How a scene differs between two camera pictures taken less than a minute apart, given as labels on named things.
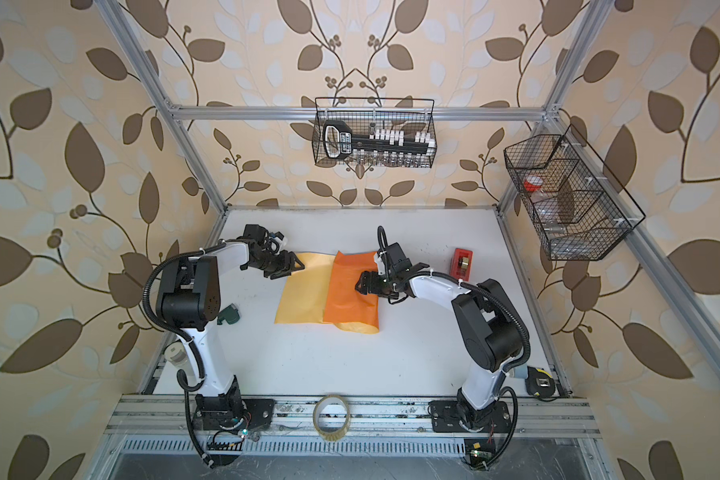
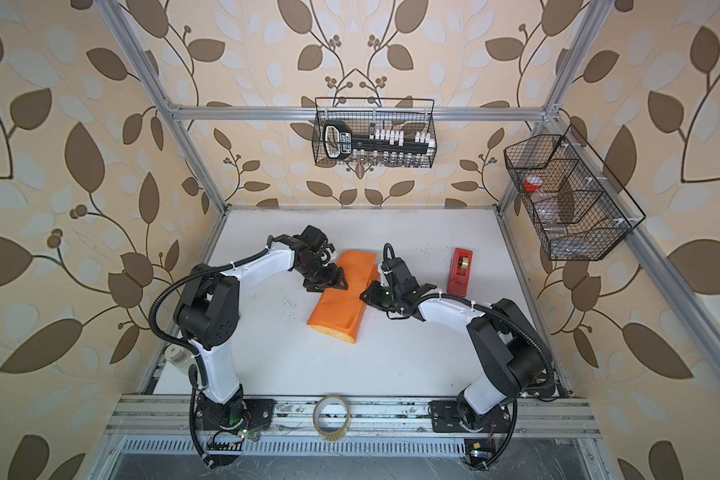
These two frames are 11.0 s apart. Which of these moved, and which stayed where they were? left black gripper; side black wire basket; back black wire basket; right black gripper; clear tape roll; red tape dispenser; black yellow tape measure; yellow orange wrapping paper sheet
Moved: left black gripper; right black gripper; yellow orange wrapping paper sheet
Stayed: back black wire basket; red tape dispenser; black yellow tape measure; side black wire basket; clear tape roll
